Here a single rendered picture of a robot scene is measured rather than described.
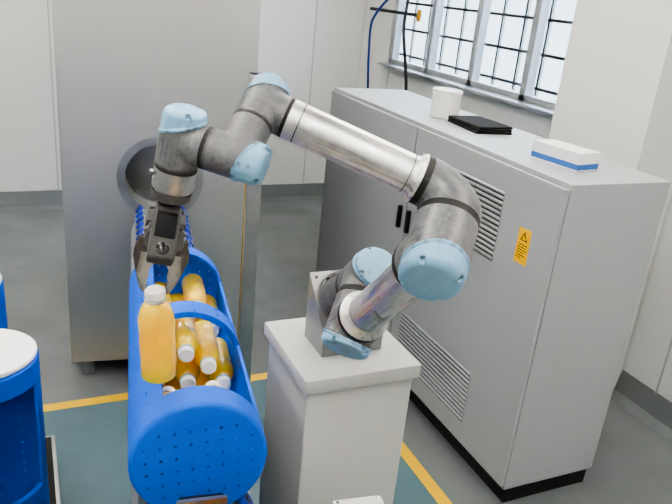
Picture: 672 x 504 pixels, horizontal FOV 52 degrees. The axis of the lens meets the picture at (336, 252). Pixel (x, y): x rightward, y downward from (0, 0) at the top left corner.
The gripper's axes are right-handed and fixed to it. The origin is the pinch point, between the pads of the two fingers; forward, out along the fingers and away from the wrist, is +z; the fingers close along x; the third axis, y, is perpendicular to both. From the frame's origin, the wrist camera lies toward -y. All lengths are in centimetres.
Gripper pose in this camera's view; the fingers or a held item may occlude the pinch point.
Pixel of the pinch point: (155, 288)
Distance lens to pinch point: 134.0
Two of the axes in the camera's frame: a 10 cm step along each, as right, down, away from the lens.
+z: -2.6, 8.5, 4.5
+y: -2.0, -5.0, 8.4
